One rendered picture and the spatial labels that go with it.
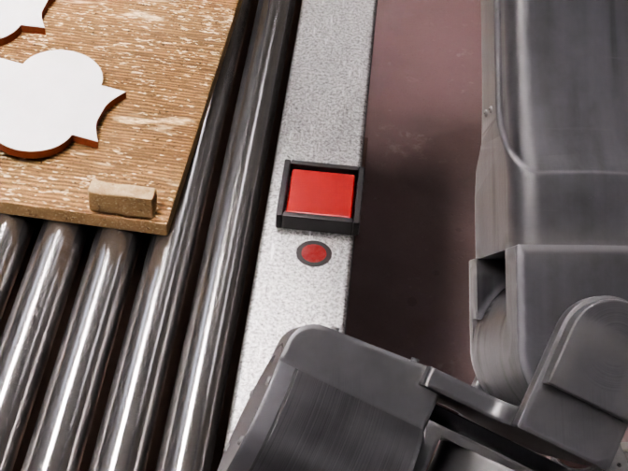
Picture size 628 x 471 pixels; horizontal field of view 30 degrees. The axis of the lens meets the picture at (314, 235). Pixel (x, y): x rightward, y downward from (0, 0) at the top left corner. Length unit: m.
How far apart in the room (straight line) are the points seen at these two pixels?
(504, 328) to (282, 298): 0.59
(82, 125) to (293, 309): 0.28
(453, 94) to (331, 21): 1.42
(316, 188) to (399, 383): 0.68
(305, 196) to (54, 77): 0.28
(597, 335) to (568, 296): 0.02
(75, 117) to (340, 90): 0.28
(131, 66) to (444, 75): 1.63
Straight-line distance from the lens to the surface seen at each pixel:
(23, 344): 0.98
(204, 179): 1.12
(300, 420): 0.40
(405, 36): 2.87
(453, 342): 2.19
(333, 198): 1.08
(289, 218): 1.05
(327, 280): 1.02
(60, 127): 1.12
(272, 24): 1.30
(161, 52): 1.23
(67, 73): 1.18
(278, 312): 1.00
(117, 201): 1.04
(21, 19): 1.27
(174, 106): 1.16
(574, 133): 0.43
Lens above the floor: 1.67
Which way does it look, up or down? 46 degrees down
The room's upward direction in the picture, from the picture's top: 4 degrees clockwise
